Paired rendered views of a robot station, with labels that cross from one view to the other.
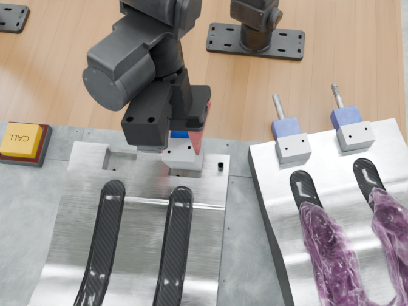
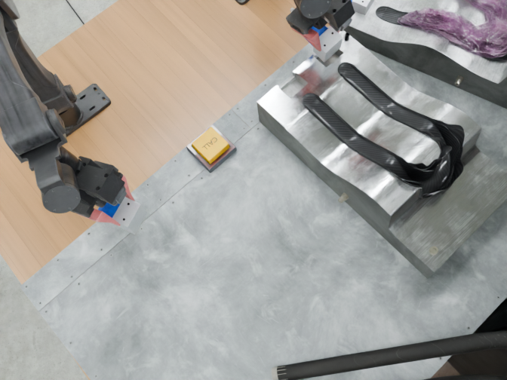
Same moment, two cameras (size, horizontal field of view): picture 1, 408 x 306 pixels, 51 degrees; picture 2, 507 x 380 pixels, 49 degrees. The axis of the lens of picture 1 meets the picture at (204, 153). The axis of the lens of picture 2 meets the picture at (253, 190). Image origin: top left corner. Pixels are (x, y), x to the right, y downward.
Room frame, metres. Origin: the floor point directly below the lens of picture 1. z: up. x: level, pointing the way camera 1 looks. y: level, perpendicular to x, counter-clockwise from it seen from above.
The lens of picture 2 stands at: (-0.08, 0.65, 1.94)
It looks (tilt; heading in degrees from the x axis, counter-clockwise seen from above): 69 degrees down; 316
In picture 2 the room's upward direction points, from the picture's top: 11 degrees counter-clockwise
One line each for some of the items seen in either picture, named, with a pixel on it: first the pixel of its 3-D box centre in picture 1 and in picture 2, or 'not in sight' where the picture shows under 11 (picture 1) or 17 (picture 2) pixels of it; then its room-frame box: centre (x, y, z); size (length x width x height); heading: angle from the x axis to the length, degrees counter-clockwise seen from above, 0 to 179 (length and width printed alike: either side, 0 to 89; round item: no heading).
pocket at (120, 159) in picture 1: (122, 162); (292, 88); (0.28, 0.14, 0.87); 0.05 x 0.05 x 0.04; 79
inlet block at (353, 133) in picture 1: (344, 115); not in sight; (0.34, -0.25, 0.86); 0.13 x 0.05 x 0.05; 6
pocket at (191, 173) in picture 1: (186, 167); (327, 58); (0.26, 0.03, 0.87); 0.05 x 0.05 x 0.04; 79
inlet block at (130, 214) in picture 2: not in sight; (109, 205); (0.41, 0.58, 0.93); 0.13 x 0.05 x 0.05; 10
